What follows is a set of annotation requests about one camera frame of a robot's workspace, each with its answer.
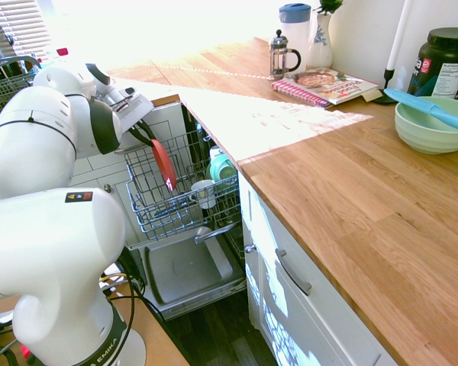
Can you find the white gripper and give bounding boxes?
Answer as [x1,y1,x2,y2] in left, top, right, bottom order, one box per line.
[115,94,158,149]

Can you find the pink plastic plate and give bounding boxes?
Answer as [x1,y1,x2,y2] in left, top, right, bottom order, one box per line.
[149,138,178,192]

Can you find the grey dishwasher door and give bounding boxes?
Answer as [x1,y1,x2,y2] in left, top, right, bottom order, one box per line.
[128,224,248,322]

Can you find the mint green small bowl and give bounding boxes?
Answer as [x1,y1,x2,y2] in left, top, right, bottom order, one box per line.
[206,153,238,183]

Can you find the white mug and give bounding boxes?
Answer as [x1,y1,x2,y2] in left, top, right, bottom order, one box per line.
[189,178,218,210]

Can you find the black table clamp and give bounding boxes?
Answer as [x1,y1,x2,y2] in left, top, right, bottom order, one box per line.
[116,246,147,291]

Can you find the grey cutlery basket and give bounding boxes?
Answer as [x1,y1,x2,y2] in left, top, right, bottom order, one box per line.
[0,56,44,115]

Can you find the glass French press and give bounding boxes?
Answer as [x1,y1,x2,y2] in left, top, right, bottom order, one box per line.
[268,29,302,82]

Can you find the window blind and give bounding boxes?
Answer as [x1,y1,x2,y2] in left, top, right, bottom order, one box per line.
[0,0,53,59]

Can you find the white pitcher blue lid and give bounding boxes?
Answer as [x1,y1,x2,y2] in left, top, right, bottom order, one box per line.
[278,3,313,74]

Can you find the spiral bound cookbook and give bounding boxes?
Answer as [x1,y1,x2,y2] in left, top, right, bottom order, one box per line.
[271,66,381,111]

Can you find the white vase blue flowers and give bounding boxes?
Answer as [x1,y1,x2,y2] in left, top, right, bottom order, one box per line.
[306,13,334,71]

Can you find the green plant sprig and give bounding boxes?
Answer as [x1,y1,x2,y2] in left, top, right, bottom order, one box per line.
[313,0,345,17]

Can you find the black candle holder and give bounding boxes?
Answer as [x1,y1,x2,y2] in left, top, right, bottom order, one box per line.
[373,68,398,106]

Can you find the white taper candle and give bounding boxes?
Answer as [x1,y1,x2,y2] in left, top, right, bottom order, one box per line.
[387,0,413,72]

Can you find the pale green mixing bowl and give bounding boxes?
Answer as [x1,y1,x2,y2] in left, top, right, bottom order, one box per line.
[394,96,458,156]

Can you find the light blue knife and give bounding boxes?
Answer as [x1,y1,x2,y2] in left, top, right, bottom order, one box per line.
[382,88,458,135]

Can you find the black protein powder tub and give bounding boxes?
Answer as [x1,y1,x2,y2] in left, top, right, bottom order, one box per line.
[407,27,458,104]

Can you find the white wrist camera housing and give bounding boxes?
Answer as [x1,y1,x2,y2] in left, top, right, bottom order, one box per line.
[98,85,139,110]

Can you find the wire dishwasher rack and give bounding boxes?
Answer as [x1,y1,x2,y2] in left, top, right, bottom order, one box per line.
[124,128,242,242]

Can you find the silver dishwasher rack rail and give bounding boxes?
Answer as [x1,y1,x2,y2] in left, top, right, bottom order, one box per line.
[194,222,240,246]

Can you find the yellow wire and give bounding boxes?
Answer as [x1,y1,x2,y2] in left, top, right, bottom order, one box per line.
[98,271,134,284]

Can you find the black base cable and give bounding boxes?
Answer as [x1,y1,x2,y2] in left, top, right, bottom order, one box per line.
[106,280,169,366]

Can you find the silver curved drawer handle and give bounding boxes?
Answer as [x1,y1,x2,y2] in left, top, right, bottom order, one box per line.
[275,248,313,297]

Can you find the white cabinet with curved handle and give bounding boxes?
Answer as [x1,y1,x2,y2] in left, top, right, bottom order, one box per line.
[237,170,401,366]

